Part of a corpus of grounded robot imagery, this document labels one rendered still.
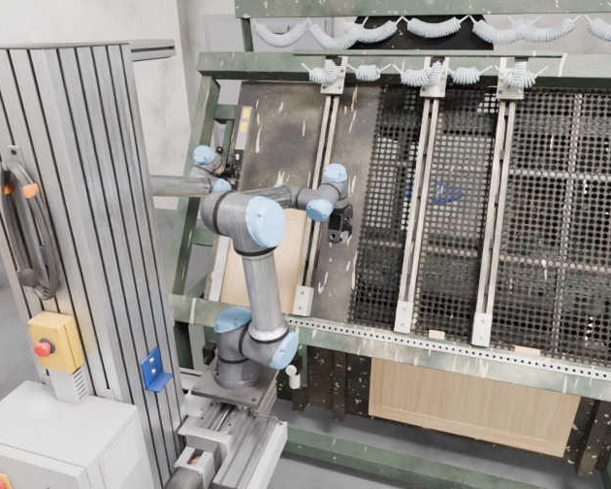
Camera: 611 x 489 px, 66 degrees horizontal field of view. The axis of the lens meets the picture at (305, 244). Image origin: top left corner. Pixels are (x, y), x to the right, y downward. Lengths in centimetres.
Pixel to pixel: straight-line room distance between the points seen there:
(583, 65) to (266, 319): 161
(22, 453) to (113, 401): 21
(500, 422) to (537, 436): 17
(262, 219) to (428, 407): 161
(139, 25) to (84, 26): 69
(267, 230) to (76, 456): 64
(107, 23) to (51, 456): 525
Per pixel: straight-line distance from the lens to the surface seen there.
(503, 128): 218
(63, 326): 119
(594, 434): 251
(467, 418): 251
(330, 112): 225
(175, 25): 537
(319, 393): 261
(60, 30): 645
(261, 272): 122
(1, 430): 134
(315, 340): 207
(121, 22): 593
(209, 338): 228
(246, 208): 113
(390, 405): 252
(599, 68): 227
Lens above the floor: 206
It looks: 25 degrees down
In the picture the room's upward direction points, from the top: 1 degrees counter-clockwise
